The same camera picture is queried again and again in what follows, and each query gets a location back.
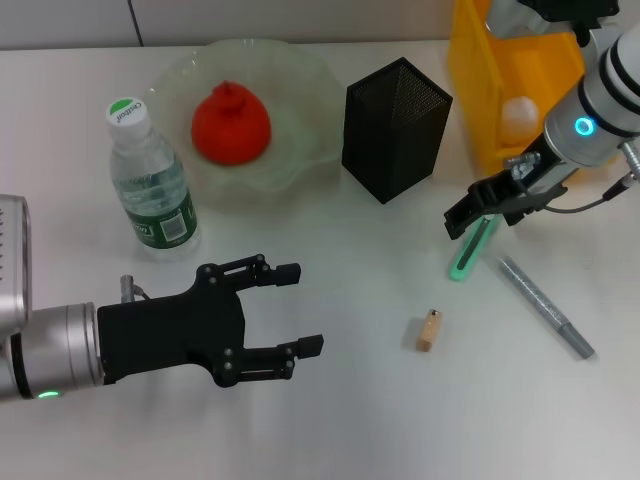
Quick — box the green glass fruit plate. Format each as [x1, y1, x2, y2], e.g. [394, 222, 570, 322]
[147, 38, 347, 212]

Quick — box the clear green-label water bottle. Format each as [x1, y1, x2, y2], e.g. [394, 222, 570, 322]
[103, 98, 202, 265]

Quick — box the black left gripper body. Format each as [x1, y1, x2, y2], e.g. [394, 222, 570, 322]
[96, 261, 250, 390]

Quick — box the yellow plastic storage bin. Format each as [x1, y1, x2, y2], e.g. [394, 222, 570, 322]
[446, 0, 634, 181]

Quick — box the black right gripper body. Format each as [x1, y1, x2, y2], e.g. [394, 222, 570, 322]
[466, 135, 584, 214]

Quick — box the right wrist cable with plugs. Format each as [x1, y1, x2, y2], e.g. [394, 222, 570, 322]
[504, 139, 640, 215]

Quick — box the black mesh pen holder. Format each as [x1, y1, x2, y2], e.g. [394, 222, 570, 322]
[341, 57, 455, 205]

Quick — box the grey marker pen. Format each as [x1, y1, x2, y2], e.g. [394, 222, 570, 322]
[497, 255, 597, 361]

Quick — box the green utility knife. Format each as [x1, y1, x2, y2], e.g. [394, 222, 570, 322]
[446, 212, 502, 283]

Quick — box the white paper ball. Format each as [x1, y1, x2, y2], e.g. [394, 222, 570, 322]
[500, 95, 542, 147]

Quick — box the small wooden usb stick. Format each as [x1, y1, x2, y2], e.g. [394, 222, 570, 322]
[415, 309, 444, 353]

